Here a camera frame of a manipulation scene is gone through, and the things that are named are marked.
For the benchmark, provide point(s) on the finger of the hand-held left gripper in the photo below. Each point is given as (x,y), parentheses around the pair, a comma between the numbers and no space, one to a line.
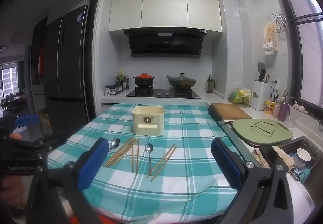
(53,138)
(26,120)

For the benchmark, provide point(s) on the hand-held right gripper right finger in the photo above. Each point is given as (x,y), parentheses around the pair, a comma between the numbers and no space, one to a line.
(224,161)

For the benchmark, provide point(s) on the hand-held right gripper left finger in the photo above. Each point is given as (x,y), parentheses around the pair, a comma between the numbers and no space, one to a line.
(92,161)

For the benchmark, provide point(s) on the wooden chopstick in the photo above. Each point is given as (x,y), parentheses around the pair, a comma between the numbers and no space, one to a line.
(160,161)
(123,152)
(117,152)
(126,152)
(120,153)
(164,164)
(137,163)
(132,161)

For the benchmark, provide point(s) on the metal spoon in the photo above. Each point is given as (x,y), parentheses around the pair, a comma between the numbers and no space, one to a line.
(114,143)
(149,149)

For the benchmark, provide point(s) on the cream plastic utensil box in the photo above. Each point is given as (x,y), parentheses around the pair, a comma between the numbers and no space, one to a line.
(148,118)

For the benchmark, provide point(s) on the person's left hand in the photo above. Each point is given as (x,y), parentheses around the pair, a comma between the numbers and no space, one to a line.
(10,185)

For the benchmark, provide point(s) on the dark dining table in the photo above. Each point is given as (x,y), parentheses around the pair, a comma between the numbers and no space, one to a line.
(11,103)

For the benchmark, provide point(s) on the dark grey tray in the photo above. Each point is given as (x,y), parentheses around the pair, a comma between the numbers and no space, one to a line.
(234,138)

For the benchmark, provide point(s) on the woven scrub cloth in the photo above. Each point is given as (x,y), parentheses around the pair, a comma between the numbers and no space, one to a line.
(261,158)

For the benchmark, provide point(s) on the teal plaid tablecloth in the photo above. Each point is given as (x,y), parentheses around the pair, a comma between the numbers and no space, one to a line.
(189,125)

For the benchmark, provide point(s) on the wooden cutting board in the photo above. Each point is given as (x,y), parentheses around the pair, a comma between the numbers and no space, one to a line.
(231,111)

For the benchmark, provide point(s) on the beige dishcloth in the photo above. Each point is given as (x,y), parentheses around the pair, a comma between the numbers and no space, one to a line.
(285,157)

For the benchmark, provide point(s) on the plastic bag of sponges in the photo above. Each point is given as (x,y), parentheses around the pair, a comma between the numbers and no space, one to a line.
(239,96)

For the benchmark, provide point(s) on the yellow printed mug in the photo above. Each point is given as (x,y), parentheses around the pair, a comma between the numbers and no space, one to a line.
(269,107)

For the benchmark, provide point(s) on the dark refrigerator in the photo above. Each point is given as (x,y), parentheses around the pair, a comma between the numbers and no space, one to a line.
(65,62)

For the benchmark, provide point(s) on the pink cup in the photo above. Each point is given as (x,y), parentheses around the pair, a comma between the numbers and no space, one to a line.
(276,110)

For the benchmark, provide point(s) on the group of condiment bottles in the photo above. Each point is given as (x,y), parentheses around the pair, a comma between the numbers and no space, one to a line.
(113,90)

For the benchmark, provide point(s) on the white knife holder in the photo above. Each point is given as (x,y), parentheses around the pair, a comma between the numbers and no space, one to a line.
(260,95)

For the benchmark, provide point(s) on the purple bottle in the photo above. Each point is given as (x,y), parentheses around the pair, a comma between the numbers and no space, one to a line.
(284,111)

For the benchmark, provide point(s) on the clear drinking glass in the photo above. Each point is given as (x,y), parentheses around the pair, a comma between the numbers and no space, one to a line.
(290,121)

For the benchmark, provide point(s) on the white blue bowl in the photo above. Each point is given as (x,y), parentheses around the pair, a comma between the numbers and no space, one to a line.
(302,157)

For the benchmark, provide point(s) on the teal rag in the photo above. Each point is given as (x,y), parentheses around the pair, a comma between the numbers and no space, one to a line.
(304,174)

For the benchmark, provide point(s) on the dark sauce bottle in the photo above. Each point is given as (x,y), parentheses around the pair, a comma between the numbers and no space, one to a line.
(125,84)

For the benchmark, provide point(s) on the yellow cap oil bottle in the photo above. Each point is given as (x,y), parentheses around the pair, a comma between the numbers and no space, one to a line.
(120,77)

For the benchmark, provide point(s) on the black wok with lid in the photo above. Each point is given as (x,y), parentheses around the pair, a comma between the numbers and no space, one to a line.
(180,82)

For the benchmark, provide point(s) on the steel kitchen sink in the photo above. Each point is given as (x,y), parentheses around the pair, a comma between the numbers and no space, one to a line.
(315,148)

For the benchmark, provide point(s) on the black gas cooktop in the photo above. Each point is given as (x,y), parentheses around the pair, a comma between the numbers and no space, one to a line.
(161,94)

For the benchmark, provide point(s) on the white garlic bulbs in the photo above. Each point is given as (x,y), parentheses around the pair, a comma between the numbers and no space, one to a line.
(300,107)

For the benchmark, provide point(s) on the black clay pot orange lid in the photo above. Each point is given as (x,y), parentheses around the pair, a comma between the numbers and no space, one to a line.
(143,81)

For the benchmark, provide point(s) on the black spatula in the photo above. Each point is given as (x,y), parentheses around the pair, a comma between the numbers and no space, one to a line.
(261,66)

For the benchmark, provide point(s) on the hanging printed packet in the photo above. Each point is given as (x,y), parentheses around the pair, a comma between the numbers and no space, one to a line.
(270,37)

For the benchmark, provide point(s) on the black range hood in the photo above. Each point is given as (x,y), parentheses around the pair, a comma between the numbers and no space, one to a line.
(164,42)

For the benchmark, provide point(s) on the black frame eyeglasses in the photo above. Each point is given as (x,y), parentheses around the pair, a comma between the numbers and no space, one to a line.
(271,134)

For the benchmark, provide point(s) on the dark door frame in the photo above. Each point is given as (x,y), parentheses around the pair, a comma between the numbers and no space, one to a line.
(94,50)

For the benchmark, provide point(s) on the black window frame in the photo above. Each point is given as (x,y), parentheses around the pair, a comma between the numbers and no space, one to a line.
(290,19)

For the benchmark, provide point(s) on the white wall cabinet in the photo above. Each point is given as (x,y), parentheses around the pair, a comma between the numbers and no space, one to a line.
(164,4)

